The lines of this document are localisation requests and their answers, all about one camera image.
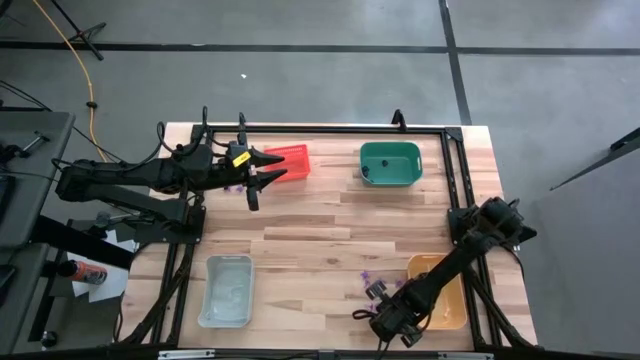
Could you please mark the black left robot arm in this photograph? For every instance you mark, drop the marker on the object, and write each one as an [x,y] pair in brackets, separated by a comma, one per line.
[125,172]

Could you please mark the white plastic bin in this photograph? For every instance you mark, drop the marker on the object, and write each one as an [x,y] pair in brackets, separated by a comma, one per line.
[227,292]

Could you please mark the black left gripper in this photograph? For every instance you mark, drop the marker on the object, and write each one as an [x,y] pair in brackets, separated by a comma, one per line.
[235,175]

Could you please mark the black floor tripod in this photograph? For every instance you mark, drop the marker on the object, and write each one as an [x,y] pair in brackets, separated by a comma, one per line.
[82,35]

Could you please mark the orange can black cap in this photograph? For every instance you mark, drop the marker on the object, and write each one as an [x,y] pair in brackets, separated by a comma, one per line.
[87,274]

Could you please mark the gray desk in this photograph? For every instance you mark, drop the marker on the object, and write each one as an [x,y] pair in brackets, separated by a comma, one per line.
[35,200]

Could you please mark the small black toy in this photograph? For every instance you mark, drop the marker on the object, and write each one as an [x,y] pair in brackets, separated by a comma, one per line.
[385,163]
[365,173]

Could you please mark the black aluminium table frame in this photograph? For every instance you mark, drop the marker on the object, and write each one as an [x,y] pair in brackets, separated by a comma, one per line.
[325,130]

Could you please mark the yellow plastic bin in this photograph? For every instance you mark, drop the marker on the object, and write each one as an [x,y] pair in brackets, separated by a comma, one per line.
[452,310]

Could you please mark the black frame hook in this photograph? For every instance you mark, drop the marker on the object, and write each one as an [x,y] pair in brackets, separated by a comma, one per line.
[242,120]
[204,117]
[398,120]

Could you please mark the black caster wheel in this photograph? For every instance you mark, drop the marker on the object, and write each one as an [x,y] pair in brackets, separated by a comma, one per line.
[48,340]

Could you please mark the orange plastic basket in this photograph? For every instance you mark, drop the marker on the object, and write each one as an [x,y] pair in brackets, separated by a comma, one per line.
[297,162]

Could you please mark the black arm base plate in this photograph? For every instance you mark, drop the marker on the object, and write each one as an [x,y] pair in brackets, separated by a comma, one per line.
[455,220]
[165,235]

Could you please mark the black desk beam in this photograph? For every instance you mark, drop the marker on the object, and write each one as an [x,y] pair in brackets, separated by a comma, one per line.
[80,242]

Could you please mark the silver metal bracket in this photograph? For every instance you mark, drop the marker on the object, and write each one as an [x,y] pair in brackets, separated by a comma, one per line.
[185,354]
[465,356]

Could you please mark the yellow paper tag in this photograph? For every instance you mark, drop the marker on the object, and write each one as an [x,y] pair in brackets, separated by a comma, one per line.
[241,159]

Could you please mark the black diagonal bar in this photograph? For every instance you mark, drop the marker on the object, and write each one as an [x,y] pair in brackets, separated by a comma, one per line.
[625,142]

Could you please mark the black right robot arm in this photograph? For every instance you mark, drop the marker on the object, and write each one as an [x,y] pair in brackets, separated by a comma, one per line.
[450,265]

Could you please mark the white paper sheets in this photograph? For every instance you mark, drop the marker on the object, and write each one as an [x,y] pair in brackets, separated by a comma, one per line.
[112,285]

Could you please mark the green plastic bin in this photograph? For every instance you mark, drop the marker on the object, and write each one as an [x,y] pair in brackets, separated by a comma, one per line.
[400,170]

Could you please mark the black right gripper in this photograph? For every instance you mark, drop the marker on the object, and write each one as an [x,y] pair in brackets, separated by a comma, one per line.
[400,320]

